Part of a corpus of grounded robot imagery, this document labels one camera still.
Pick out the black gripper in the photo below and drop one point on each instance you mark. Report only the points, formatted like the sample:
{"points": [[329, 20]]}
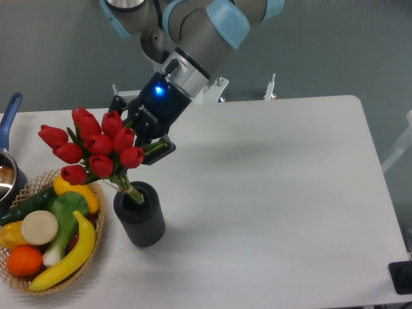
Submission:
{"points": [[152, 113]]}

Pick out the red tulip bouquet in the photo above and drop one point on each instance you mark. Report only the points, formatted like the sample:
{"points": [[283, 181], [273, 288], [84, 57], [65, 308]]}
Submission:
{"points": [[96, 150]]}

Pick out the dark grey ribbed vase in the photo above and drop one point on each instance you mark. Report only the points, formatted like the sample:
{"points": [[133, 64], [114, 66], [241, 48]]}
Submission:
{"points": [[143, 223]]}

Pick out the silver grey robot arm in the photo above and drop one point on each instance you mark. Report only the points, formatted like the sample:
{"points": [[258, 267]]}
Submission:
{"points": [[190, 41]]}

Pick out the yellow squash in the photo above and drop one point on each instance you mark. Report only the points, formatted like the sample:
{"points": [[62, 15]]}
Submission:
{"points": [[61, 186]]}

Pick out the green bok choy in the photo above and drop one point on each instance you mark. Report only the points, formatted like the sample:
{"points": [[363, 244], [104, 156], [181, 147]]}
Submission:
{"points": [[62, 208]]}

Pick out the woven wicker basket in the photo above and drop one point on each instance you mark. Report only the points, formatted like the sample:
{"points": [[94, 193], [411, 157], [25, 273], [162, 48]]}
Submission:
{"points": [[38, 184]]}

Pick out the yellow banana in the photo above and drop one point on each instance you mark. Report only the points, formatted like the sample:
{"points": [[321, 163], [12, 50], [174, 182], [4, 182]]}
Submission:
{"points": [[70, 263]]}

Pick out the green cucumber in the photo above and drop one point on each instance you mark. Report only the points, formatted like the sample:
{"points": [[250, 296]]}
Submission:
{"points": [[36, 202]]}

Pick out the beige round radish slice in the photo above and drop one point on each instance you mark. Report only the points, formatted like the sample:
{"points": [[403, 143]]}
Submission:
{"points": [[39, 227]]}

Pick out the white stand foot with bolt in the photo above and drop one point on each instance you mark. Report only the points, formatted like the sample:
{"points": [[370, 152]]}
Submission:
{"points": [[269, 92]]}

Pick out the yellow bell pepper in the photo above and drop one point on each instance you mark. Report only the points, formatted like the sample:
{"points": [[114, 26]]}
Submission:
{"points": [[11, 235]]}

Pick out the orange fruit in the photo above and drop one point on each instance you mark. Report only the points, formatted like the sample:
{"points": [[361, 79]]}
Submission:
{"points": [[24, 261]]}

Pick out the black device at table edge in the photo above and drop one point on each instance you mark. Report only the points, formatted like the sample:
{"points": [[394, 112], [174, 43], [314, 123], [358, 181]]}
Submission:
{"points": [[401, 276]]}

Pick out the blue handled saucepan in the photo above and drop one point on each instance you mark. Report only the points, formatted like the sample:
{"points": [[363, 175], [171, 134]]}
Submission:
{"points": [[13, 180]]}

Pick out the white frame at right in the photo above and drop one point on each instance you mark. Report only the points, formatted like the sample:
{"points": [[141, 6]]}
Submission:
{"points": [[401, 145]]}

